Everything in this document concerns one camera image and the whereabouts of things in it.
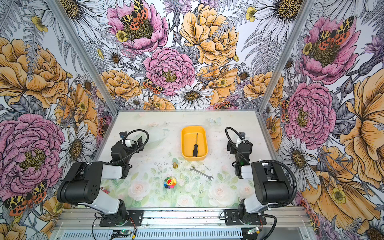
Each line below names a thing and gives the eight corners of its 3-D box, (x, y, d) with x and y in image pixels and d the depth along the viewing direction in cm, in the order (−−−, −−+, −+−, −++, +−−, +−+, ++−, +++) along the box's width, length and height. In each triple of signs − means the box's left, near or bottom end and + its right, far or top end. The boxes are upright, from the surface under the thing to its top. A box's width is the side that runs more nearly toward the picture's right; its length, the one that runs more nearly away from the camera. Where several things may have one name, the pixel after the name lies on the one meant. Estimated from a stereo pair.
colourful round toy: (163, 188, 86) (163, 187, 84) (165, 178, 90) (164, 176, 88) (175, 188, 86) (175, 187, 84) (176, 178, 90) (176, 176, 88)
